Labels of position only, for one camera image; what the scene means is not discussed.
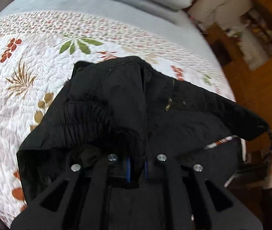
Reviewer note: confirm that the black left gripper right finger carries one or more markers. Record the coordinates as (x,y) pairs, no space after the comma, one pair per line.
(193,200)

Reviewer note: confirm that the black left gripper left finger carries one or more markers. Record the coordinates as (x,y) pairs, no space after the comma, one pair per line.
(78,199)

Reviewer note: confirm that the black pants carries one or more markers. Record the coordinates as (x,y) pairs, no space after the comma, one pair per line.
(125,107)

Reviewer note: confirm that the floral quilted bedspread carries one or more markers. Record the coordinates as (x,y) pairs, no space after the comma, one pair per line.
(38,51)

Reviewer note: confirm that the wooden side cabinet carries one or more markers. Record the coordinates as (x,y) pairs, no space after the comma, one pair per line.
(245,54)

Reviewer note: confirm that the light blue bed sheet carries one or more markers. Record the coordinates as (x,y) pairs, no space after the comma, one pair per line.
(174,26)

